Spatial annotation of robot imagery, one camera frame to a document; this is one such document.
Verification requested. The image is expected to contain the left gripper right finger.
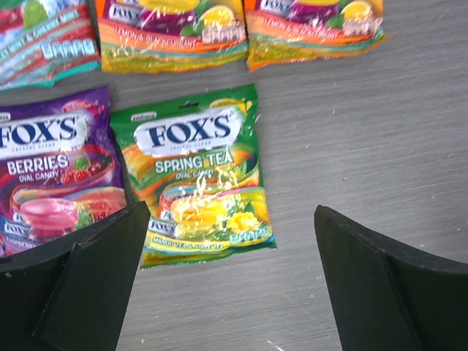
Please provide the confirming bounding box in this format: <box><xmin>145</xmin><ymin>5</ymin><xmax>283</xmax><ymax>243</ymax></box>
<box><xmin>314</xmin><ymin>205</ymin><xmax>467</xmax><ymax>350</ymax></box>

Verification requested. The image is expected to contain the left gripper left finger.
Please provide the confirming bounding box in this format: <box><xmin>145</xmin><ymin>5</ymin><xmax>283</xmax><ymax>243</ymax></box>
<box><xmin>1</xmin><ymin>202</ymin><xmax>149</xmax><ymax>350</ymax></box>

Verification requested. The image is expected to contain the small purple snack packet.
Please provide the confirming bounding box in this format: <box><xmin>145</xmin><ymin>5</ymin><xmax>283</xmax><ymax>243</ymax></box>
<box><xmin>1</xmin><ymin>86</ymin><xmax>127</xmax><ymax>257</ymax></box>

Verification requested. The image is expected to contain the green Fox's candy bag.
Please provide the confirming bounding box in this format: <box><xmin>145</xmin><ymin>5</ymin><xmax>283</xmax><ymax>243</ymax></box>
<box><xmin>110</xmin><ymin>84</ymin><xmax>276</xmax><ymax>268</ymax></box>

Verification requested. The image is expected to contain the orange snack packet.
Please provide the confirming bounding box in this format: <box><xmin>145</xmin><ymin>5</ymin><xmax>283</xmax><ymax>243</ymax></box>
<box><xmin>95</xmin><ymin>0</ymin><xmax>248</xmax><ymax>74</ymax></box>

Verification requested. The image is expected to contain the orange candy bag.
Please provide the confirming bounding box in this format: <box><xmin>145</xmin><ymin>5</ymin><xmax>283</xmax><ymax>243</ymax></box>
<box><xmin>243</xmin><ymin>0</ymin><xmax>390</xmax><ymax>72</ymax></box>

